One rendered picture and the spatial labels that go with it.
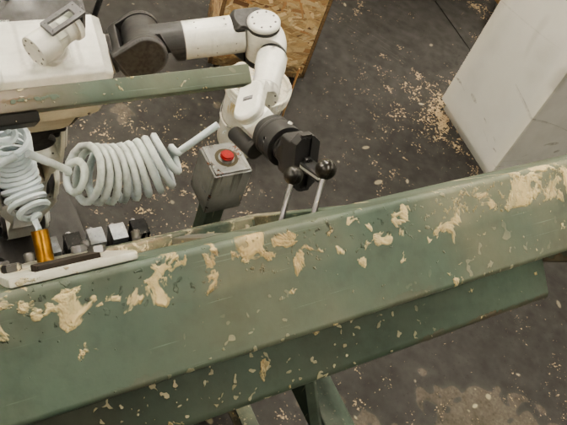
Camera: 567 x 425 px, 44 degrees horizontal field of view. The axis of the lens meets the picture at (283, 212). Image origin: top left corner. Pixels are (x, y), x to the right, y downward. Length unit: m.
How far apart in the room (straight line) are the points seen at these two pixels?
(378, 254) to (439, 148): 3.18
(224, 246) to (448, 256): 0.24
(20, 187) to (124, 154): 0.10
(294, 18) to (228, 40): 1.79
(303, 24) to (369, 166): 0.76
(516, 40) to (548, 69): 0.25
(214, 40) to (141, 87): 1.01
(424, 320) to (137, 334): 0.50
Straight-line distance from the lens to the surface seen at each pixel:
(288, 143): 1.38
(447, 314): 1.00
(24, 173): 0.69
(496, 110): 3.72
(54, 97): 0.65
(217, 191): 2.02
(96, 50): 1.62
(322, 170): 1.22
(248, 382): 0.85
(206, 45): 1.67
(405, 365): 2.95
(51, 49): 1.48
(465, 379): 3.05
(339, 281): 0.64
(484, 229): 0.75
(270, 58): 1.62
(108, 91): 0.66
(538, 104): 3.51
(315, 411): 1.75
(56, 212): 2.78
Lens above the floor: 2.39
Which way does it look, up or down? 49 degrees down
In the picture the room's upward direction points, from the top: 24 degrees clockwise
